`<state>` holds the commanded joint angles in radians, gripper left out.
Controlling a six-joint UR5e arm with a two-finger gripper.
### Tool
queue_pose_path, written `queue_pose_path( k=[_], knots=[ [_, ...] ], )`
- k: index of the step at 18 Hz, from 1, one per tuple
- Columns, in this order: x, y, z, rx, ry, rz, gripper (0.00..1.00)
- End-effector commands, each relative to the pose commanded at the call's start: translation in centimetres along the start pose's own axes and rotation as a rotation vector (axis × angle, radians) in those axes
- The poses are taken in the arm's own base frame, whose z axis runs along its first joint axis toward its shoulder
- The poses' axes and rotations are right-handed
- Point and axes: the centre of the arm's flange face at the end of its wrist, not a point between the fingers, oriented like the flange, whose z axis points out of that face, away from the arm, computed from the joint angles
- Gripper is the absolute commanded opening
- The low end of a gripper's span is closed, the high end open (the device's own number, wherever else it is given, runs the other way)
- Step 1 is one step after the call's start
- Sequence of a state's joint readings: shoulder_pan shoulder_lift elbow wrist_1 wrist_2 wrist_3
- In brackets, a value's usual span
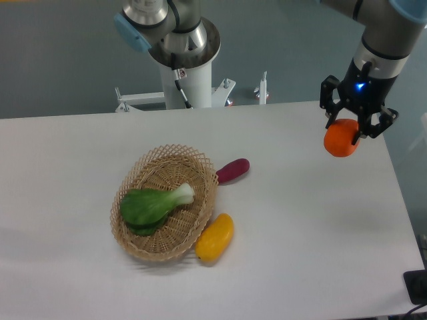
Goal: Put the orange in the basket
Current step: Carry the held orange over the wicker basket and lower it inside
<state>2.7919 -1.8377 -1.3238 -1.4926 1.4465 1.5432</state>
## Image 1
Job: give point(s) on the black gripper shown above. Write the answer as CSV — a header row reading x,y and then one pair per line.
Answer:
x,y
361,94

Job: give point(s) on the orange toy fruit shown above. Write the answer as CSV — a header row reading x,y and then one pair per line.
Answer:
x,y
339,136

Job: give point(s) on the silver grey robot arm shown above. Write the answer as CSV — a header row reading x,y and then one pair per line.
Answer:
x,y
392,28

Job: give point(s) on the woven wicker basket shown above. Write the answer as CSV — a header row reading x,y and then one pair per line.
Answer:
x,y
166,168

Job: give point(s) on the purple sweet potato toy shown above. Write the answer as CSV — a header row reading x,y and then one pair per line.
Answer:
x,y
233,170

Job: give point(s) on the black device at edge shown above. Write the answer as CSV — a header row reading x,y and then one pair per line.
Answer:
x,y
415,280

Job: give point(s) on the yellow mango toy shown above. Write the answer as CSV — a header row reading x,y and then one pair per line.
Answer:
x,y
215,239

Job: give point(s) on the green bok choy toy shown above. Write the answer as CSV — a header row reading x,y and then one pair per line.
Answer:
x,y
146,210

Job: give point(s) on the white levelling foot bracket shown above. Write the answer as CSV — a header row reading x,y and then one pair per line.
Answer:
x,y
261,92

